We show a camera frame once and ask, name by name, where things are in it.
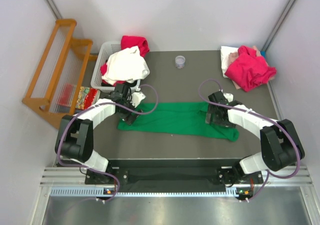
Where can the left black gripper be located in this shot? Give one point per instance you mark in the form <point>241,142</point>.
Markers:
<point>130,115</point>

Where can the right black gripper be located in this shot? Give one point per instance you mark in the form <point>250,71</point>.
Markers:
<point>209,118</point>

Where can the green t shirt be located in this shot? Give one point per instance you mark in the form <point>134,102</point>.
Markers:
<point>180,118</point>

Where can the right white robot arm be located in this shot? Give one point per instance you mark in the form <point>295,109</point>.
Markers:
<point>279,140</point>

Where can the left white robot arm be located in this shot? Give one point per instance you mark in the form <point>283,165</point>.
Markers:
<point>75,141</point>

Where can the blue item behind shirts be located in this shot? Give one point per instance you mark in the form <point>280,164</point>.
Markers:
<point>263,53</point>

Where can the black t shirt in basket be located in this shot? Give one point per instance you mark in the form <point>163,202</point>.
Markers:
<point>105,84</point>

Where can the colourful red box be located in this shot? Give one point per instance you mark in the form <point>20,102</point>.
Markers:
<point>87,96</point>

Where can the white t shirt in basket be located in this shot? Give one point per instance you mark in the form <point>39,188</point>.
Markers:
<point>126,65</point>

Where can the crumpled red t shirt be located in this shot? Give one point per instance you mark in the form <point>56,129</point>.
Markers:
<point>250,70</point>

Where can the jar of paper clips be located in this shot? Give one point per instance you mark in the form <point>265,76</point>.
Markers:
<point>180,61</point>

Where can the folded pink t shirt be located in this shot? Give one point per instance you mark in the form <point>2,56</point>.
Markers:
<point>235,56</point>

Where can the folded white t shirt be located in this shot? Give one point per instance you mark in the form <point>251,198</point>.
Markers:
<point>225,51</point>

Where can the red t shirt in basket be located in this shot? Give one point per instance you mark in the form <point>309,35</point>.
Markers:
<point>128,42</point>

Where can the wooden rack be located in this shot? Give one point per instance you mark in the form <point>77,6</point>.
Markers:
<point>57,80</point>

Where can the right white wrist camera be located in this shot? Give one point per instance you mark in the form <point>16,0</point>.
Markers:
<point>229,96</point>

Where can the slotted cable duct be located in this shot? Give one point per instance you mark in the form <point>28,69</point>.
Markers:
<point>103,192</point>

